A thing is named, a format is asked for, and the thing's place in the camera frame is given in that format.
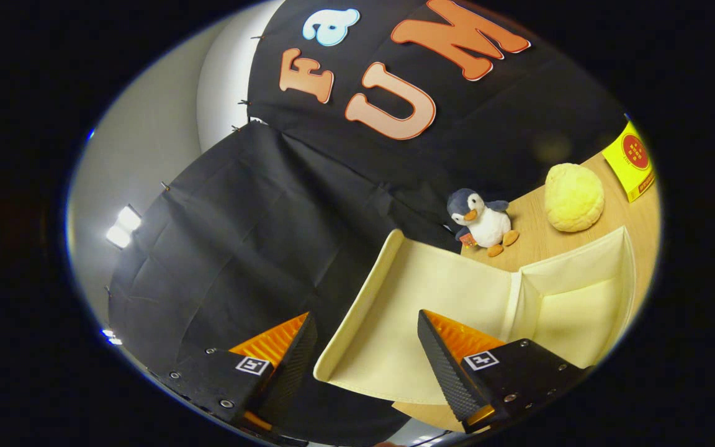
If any yellow round plush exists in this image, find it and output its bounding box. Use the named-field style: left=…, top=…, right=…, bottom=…
left=544, top=163, right=605, bottom=233

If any ceiling light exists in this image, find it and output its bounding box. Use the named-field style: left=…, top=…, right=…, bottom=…
left=105, top=205, right=143, bottom=249

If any yellow book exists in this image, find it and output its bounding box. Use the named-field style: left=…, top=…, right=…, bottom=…
left=601, top=121, right=656, bottom=204

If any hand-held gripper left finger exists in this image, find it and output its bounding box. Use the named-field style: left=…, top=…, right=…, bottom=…
left=146, top=312, right=319, bottom=446

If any beige fabric storage box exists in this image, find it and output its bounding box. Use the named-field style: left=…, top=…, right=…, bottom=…
left=313, top=225, right=637, bottom=407

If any penguin plush toy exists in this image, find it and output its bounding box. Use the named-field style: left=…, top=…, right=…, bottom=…
left=446, top=188, right=520, bottom=258

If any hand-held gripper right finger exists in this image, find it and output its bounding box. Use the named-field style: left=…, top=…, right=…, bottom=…
left=418, top=309, right=588, bottom=435

